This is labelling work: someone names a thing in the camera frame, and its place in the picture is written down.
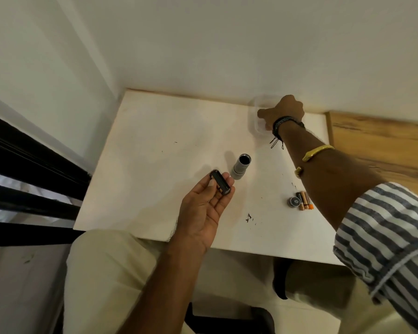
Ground brown wooden board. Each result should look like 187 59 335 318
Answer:
325 110 418 204

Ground person's left hand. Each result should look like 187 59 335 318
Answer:
169 170 236 255

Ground person's left forearm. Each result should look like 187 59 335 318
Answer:
118 240 209 334

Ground beige trousers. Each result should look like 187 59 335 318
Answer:
63 229 417 334

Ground black chair seat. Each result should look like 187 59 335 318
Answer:
184 257 295 334

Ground black braided wristband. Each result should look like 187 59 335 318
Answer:
269 116 305 150

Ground striped shirt sleeve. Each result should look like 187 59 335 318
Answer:
333 182 418 334

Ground black metal railing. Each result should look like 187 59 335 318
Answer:
0 110 92 248

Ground black battery holder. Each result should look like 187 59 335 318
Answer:
209 170 231 196

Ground gold bangle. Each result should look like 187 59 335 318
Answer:
294 145 335 179

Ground silver flashlight body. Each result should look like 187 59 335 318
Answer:
230 154 252 180

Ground clear plastic container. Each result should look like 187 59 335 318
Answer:
248 94 286 137

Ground person's right forearm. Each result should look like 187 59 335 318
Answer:
278 122 387 231

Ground person's right hand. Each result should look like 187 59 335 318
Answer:
257 95 306 131

